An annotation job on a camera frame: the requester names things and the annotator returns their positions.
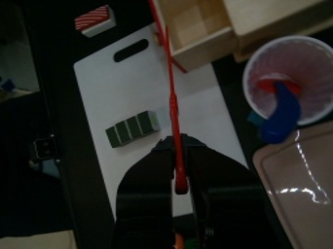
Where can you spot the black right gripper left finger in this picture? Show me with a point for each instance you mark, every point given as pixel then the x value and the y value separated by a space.
pixel 143 191

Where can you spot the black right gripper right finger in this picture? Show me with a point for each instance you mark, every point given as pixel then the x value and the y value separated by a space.
pixel 224 194

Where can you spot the red toy knife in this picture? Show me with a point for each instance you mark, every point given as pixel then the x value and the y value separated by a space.
pixel 172 107

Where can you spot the green sushi roll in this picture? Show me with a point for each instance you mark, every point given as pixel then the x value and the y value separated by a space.
pixel 132 128

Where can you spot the white cutting board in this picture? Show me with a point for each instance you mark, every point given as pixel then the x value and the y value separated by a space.
pixel 129 94

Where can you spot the red striped nigiri sushi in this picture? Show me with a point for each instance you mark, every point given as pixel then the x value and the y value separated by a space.
pixel 93 20

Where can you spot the blue and red toy utensil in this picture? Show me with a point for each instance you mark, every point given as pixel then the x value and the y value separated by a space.
pixel 281 113

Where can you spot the wooden box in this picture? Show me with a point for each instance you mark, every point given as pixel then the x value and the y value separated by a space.
pixel 224 26

